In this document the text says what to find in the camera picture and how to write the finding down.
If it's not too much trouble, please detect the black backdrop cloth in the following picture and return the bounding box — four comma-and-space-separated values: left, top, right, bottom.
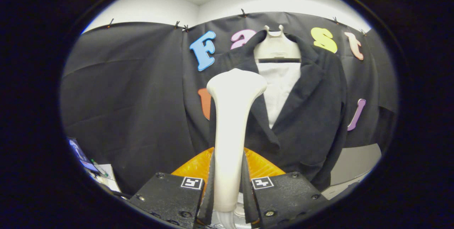
60, 12, 398, 196

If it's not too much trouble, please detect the white paper sheet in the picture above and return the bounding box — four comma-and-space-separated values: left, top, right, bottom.
94, 163, 122, 192

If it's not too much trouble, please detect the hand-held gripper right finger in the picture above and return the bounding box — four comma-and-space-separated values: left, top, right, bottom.
242, 147, 328, 228

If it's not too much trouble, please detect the grey cabinet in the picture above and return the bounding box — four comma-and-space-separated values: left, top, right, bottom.
321, 143, 383, 200

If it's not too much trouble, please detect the cream garment hanger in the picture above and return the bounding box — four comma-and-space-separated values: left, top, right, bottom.
253, 25, 302, 63

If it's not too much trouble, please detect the white shirt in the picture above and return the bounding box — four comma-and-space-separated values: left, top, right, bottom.
256, 62, 302, 129

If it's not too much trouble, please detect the white garment steamer head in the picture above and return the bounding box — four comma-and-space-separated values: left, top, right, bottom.
206, 68, 268, 229

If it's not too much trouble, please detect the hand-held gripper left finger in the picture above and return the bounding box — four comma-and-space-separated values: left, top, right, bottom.
128, 147, 216, 229

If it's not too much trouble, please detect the black suit jacket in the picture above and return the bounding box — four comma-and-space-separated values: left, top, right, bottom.
209, 29, 350, 192

